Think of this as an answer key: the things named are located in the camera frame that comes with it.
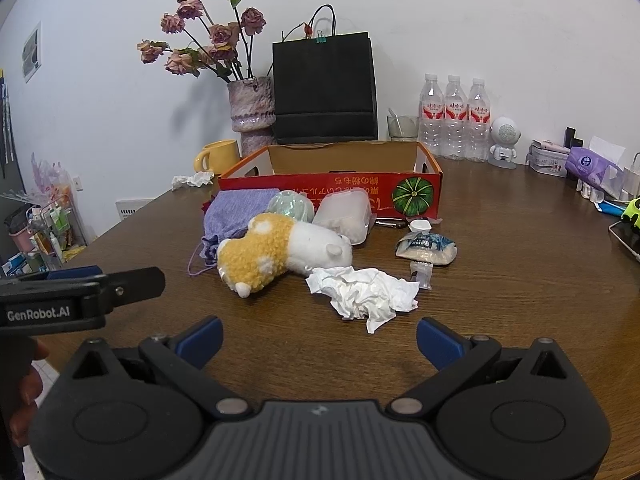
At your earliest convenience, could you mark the small clear sachet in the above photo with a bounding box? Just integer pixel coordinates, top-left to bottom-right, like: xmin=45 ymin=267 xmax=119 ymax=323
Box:
xmin=410 ymin=261 xmax=434 ymax=290

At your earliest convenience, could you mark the white tissue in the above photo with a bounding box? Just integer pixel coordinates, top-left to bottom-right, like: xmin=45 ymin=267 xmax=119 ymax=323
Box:
xmin=306 ymin=266 xmax=420 ymax=335

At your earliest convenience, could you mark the blue white snack packet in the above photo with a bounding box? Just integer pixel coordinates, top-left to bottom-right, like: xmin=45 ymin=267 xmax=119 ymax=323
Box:
xmin=396 ymin=232 xmax=458 ymax=266

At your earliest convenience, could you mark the yellow white plush toy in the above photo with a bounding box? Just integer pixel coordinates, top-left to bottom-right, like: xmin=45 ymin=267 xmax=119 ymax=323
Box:
xmin=217 ymin=212 xmax=352 ymax=298

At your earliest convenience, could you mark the purple cloth pouch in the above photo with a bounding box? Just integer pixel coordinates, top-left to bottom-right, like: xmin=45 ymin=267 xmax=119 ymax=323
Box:
xmin=186 ymin=188 xmax=279 ymax=276

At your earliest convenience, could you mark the translucent plastic container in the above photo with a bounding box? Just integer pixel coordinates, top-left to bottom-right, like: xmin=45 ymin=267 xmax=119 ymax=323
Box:
xmin=312 ymin=188 xmax=372 ymax=245

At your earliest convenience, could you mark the iridescent plastic ball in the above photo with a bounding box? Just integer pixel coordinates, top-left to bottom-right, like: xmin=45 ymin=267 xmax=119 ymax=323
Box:
xmin=266 ymin=190 xmax=314 ymax=222

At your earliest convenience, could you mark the person left hand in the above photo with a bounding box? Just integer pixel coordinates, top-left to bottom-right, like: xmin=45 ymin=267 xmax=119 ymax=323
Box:
xmin=9 ymin=364 xmax=43 ymax=448

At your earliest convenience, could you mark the cluttered shelf rack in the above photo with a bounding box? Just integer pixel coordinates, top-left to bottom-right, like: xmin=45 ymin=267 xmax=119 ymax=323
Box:
xmin=1 ymin=157 xmax=88 ymax=278

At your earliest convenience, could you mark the crumpled tissue near mug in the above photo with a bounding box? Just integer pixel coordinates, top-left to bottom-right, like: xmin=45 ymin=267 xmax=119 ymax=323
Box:
xmin=171 ymin=171 xmax=215 ymax=191

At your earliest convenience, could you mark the red cardboard pumpkin box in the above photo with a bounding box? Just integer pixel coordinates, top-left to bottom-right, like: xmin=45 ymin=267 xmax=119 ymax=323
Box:
xmin=218 ymin=141 xmax=442 ymax=219

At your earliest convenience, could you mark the yellow mug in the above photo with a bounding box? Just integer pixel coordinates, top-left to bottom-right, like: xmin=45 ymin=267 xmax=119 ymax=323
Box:
xmin=193 ymin=140 xmax=240 ymax=176

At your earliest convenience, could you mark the middle water bottle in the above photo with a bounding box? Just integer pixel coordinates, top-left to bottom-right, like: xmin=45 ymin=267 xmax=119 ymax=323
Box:
xmin=442 ymin=75 xmax=468 ymax=159

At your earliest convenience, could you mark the water bottle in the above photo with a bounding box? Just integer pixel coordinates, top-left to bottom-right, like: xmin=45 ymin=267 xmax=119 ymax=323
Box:
xmin=419 ymin=74 xmax=445 ymax=156
xmin=464 ymin=78 xmax=491 ymax=162
xmin=442 ymin=75 xmax=468 ymax=159

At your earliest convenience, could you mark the small tin box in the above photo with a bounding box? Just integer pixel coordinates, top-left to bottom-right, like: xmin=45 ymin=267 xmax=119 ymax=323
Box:
xmin=526 ymin=140 xmax=570 ymax=178

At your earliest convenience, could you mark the metal tray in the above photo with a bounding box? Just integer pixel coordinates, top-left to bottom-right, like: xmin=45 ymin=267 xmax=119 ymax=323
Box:
xmin=608 ymin=221 xmax=640 ymax=261

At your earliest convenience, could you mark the glass cup with spoon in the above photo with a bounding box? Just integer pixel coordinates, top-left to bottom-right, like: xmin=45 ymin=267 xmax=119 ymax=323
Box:
xmin=386 ymin=108 xmax=419 ymax=142

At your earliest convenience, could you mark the white astronaut speaker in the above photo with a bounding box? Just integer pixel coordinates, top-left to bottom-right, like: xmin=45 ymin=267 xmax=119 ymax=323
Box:
xmin=488 ymin=117 xmax=521 ymax=169

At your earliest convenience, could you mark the purple wipes pack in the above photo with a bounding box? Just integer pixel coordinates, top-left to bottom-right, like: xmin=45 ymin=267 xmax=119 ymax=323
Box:
xmin=565 ymin=146 xmax=624 ymax=196

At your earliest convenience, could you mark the yellow green toy car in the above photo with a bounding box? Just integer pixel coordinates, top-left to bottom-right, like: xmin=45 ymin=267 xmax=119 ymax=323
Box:
xmin=620 ymin=197 xmax=640 ymax=229

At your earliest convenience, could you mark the right water bottle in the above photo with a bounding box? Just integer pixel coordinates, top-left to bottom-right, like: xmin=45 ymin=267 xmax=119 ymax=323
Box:
xmin=464 ymin=78 xmax=491 ymax=162

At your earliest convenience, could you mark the black small box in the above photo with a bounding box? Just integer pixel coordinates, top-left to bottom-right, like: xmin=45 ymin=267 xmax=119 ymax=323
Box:
xmin=564 ymin=127 xmax=584 ymax=148

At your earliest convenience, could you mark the left water bottle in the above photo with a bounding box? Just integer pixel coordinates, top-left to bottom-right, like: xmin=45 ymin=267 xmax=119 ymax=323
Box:
xmin=419 ymin=74 xmax=445 ymax=156

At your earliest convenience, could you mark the purple ceramic vase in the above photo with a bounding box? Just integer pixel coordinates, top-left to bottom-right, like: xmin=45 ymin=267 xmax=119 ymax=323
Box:
xmin=228 ymin=77 xmax=276 ymax=157

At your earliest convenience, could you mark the white paper bag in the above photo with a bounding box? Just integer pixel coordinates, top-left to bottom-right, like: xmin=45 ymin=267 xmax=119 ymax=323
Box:
xmin=623 ymin=152 xmax=640 ymax=200

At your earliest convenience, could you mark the dried pink roses bunch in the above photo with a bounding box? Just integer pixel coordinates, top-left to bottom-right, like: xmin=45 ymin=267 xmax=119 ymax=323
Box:
xmin=137 ymin=0 xmax=267 ymax=84

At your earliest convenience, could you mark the black paper bag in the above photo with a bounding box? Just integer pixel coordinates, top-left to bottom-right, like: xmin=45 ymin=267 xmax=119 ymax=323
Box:
xmin=272 ymin=14 xmax=378 ymax=144

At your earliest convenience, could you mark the wall picture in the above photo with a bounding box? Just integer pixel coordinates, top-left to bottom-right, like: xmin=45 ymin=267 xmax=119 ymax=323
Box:
xmin=22 ymin=23 xmax=42 ymax=82

